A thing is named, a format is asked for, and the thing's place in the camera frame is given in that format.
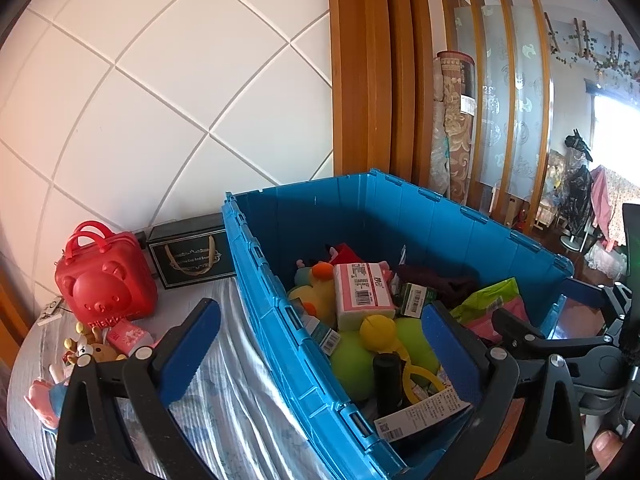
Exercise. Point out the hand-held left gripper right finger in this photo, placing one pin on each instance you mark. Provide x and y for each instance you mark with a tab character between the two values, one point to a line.
450	355

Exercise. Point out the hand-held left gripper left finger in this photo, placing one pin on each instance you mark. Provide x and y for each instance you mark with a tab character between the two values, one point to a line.
187	355

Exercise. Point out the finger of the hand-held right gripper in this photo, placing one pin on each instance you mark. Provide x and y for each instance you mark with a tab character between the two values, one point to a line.
520	332

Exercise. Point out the colourful sanitary pad pack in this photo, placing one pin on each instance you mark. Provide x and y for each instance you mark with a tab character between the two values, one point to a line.
490	300

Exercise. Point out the dark maroon cloth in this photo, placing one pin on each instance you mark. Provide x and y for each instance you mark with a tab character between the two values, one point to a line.
440	280

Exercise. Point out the blue plastic crate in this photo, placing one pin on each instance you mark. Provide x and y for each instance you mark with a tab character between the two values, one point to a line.
280	320

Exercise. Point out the person's right hand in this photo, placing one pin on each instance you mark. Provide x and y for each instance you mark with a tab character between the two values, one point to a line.
607	450

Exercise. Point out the black pack with white label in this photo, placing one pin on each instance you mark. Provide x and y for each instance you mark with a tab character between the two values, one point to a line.
425	407

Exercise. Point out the white and pink tissue pack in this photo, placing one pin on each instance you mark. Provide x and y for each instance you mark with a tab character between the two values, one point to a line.
127	336

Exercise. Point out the black cylinder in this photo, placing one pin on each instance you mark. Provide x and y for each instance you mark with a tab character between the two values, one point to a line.
390	385

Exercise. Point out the brown bear plush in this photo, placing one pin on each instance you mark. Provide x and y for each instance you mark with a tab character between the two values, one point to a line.
102	352

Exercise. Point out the black gift box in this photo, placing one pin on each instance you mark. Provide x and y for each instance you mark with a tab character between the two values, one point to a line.
190	260

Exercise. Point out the pink tissue pack with barcode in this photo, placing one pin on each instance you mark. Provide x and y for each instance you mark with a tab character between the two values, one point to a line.
360	305

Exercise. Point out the red bear-face carry case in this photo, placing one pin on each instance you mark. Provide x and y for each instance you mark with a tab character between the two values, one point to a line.
107	285

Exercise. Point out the white and green carton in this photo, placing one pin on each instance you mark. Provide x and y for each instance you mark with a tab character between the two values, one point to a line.
322	337

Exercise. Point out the small white tag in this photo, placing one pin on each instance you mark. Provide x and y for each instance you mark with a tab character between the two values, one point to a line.
50	310

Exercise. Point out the red plush toy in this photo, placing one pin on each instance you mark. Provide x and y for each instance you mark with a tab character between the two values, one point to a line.
345	252

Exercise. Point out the yellow duck plush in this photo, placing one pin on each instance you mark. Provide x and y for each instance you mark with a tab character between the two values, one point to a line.
320	285

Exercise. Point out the small pig doll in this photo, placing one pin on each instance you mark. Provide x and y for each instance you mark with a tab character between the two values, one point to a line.
42	397

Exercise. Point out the pink hanging cloth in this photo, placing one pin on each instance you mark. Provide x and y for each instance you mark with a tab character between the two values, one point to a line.
602	200

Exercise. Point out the dark hanging garment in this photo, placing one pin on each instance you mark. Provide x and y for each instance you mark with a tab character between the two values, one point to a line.
577	185

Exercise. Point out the rolled patterned carpet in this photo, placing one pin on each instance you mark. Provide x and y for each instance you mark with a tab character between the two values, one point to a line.
455	150

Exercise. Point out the wooden slatted glass screen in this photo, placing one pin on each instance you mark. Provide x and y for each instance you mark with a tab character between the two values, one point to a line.
500	110

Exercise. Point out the window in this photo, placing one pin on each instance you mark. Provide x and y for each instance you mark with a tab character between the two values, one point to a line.
615	130

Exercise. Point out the wooden pillar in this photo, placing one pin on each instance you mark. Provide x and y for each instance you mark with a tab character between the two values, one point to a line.
370	85

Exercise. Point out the artificial vine garland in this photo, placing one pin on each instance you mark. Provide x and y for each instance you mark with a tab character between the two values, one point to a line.
600	55

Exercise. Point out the wooden wall trim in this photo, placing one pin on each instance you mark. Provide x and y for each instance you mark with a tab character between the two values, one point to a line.
10	320

